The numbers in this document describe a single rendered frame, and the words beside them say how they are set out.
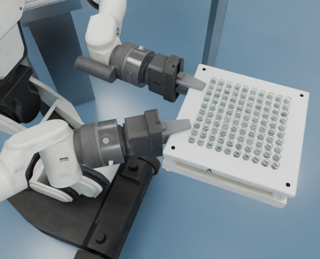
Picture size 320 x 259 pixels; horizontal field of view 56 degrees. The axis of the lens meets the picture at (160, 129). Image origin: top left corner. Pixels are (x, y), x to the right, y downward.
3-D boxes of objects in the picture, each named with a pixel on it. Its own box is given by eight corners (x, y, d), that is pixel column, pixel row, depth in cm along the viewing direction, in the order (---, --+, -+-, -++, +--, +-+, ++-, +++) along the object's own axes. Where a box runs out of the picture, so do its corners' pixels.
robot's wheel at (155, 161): (154, 180, 168) (121, 165, 168) (157, 172, 170) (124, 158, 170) (161, 167, 150) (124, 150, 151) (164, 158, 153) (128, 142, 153)
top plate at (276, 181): (306, 97, 66) (310, 91, 65) (291, 200, 54) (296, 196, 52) (198, 68, 71) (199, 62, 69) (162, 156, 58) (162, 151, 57)
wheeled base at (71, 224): (-3, 222, 151) (-40, 199, 123) (52, 138, 177) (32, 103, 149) (114, 271, 139) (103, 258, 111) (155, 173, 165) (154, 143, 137)
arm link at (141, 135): (154, 95, 57) (90, 106, 56) (164, 137, 52) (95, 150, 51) (156, 131, 68) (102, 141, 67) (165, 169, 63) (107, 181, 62)
